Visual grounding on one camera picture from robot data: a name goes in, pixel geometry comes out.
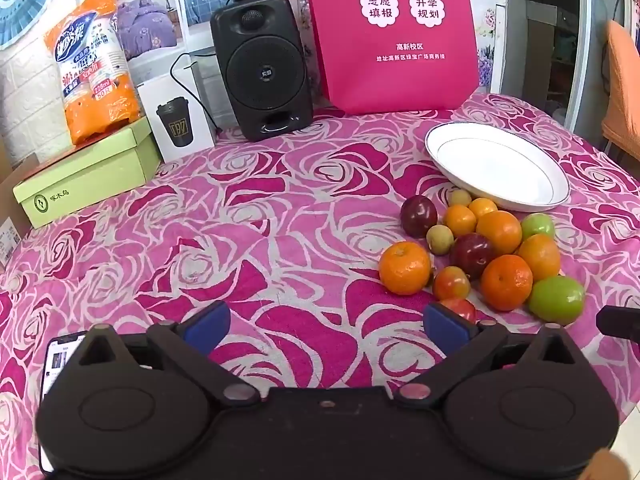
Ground small tan fruit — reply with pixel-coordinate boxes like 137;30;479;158
426;225;455;256

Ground blue patterned wall hanging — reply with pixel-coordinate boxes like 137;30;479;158
0;0;118;51

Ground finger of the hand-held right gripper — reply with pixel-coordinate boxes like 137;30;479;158
596;305;640;347

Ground red apple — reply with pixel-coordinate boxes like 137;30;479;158
437;298;477;325

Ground small green apple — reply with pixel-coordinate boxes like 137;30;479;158
520;213;556;242

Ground small yellowish orange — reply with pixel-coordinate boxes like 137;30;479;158
467;197;498;220

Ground mandarin orange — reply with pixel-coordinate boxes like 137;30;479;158
481;254;534;312
378;241;432;296

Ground purple bedding poster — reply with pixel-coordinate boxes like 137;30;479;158
112;0;188;78

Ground black speaker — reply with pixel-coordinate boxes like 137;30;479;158
210;0;314;142

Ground black speaker cable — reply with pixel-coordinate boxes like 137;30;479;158
170;52;221;136

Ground pink tote bag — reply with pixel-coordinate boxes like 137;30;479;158
301;0;493;115

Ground brown labelled cardboard box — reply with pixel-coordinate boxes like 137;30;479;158
0;155;41;268

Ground large orange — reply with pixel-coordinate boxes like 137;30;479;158
476;210;523;256

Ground red-green plum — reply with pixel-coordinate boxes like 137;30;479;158
432;266;472;302

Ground white plate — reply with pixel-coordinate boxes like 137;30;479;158
425;122;571;212

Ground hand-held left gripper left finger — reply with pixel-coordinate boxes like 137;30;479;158
75;300;261;408

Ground smartphone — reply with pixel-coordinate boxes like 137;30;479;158
39;334;93;478

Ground orange chair cover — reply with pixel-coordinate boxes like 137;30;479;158
602;20;640;158

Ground orange packet of cups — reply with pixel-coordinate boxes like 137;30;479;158
44;0;143;146

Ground large green apple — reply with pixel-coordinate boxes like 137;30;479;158
529;275;586;326

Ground medium orange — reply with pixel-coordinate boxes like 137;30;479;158
515;234;562;282

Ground green cardboard box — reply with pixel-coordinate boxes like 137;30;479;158
12;117;162;228

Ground pink rose printed tablecloth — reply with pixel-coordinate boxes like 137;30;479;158
0;92;640;480

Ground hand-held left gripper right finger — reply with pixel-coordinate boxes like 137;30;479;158
397;302;593;408

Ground dark purple plum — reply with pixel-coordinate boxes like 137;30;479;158
448;232;496;281
400;195;439;238

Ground white box with cup print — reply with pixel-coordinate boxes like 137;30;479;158
136;77;217;163

